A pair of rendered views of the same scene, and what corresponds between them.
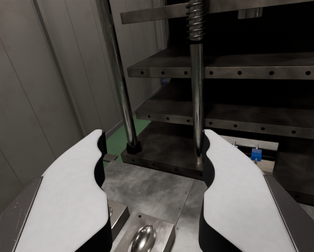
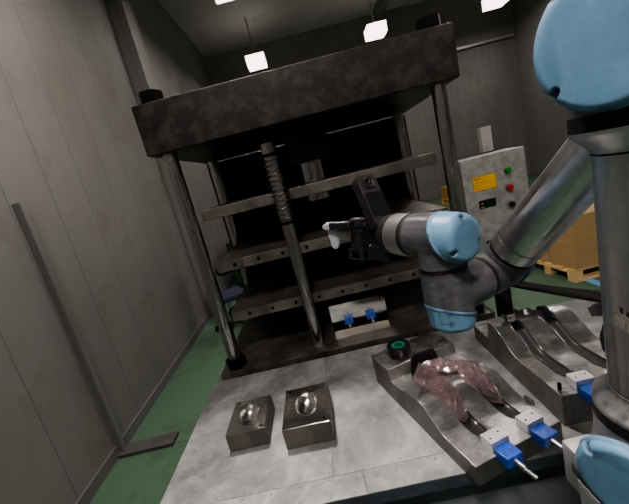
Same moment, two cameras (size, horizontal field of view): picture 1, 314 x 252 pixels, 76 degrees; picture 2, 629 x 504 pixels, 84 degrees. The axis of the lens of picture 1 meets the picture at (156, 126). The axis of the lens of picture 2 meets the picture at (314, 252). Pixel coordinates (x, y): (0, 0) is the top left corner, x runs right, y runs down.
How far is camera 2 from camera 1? 0.72 m
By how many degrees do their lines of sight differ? 30
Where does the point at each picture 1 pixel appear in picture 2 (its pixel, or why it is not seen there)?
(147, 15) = (231, 209)
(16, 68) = not seen: outside the picture
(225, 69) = (317, 241)
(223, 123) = (331, 292)
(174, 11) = (259, 202)
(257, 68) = not seen: hidden behind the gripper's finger
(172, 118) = (278, 305)
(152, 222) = (305, 390)
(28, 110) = (17, 386)
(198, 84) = (298, 259)
